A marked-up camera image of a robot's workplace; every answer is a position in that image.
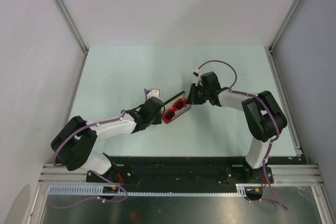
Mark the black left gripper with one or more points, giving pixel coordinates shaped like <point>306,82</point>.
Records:
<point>158,119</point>

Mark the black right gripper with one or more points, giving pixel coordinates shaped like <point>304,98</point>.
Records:
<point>192,98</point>

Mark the red sunglasses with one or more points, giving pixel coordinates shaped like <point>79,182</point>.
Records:
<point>176,110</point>

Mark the dark green glasses case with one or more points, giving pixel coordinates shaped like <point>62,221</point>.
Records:
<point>172,100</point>

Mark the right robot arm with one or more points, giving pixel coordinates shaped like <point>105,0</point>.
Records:
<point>265,119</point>

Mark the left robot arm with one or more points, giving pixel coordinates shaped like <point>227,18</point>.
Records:
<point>73,146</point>

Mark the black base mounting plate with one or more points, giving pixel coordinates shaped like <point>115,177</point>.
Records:
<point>187,174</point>

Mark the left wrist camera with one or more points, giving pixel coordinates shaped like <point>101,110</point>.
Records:
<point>149,93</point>

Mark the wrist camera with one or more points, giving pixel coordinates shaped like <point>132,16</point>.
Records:
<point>149,93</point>
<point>198,73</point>

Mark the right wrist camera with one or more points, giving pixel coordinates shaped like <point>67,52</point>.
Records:
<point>198,73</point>

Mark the grey slotted cable duct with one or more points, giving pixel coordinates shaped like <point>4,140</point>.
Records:
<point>108,190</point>

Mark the aluminium front rail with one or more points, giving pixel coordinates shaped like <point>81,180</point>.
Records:
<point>284,175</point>

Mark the left aluminium frame post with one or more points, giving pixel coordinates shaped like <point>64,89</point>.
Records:
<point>71,25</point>

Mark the aluminium frame post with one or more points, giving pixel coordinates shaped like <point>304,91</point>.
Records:
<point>71,25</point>
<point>289,17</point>

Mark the right aluminium frame post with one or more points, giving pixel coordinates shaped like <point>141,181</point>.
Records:
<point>289,17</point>

